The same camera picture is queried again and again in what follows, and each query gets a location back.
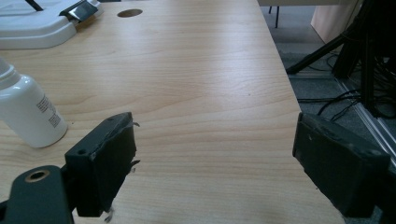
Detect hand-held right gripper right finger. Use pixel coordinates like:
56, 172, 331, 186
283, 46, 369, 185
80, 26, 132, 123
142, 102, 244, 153
291, 111, 392, 218

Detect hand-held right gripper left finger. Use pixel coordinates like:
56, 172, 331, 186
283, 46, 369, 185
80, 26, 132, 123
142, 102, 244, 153
64, 111, 141, 218

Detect white plastic bottle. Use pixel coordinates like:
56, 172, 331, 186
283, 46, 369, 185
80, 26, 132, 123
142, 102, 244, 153
0, 57, 69, 148

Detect black tripod stand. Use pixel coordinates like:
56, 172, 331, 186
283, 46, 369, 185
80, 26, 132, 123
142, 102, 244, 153
285, 0, 396, 119

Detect light wooden cabinet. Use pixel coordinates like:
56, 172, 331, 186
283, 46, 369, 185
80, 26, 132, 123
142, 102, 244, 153
310, 0, 365, 45

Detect white tray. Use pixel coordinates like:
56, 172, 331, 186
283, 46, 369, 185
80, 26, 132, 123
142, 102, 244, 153
0, 0, 106, 50

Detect black chair leg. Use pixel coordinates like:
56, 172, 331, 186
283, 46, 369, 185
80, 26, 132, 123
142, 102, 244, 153
268, 5, 280, 29

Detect metal floor rail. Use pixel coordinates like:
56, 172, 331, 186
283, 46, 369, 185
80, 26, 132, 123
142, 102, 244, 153
334, 74, 396, 157

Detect black floor cables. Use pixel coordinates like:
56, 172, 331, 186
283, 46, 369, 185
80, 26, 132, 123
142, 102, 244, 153
297, 50, 396, 122

